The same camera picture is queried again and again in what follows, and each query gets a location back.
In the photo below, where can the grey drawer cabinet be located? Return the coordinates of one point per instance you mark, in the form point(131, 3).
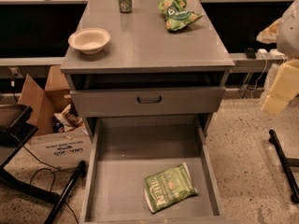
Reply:
point(142, 54)

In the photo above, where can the black stand leg right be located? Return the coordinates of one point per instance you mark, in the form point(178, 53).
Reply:
point(286, 164)

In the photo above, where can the white paper bowl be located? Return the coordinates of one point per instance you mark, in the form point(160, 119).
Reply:
point(89, 40)

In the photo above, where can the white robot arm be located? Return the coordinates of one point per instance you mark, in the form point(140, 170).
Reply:
point(285, 33)

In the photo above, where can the trash in cardboard box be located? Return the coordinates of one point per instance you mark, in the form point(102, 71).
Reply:
point(68, 119)

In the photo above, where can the white power strip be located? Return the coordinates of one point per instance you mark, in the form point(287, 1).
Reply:
point(271, 54)

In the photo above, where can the crumpled green chip bag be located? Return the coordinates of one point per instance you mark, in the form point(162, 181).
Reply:
point(176, 15)

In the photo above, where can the black stand leg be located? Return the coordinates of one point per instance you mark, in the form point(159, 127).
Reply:
point(79, 171)
point(286, 164)

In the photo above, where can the black drawer handle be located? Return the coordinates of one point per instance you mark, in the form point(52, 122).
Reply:
point(149, 100)

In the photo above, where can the closed grey top drawer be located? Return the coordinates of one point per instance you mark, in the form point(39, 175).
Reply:
point(123, 103)

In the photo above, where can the black power adapter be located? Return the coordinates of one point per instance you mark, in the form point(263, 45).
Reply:
point(250, 53)

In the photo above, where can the black stand leg left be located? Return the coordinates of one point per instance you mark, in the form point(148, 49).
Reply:
point(79, 171)

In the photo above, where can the green jalapeno chip bag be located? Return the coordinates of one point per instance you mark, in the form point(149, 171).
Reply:
point(168, 187)

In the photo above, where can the brown cardboard box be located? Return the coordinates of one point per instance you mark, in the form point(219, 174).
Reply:
point(51, 143)

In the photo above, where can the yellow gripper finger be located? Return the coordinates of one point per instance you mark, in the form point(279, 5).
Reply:
point(283, 89)
point(269, 34)

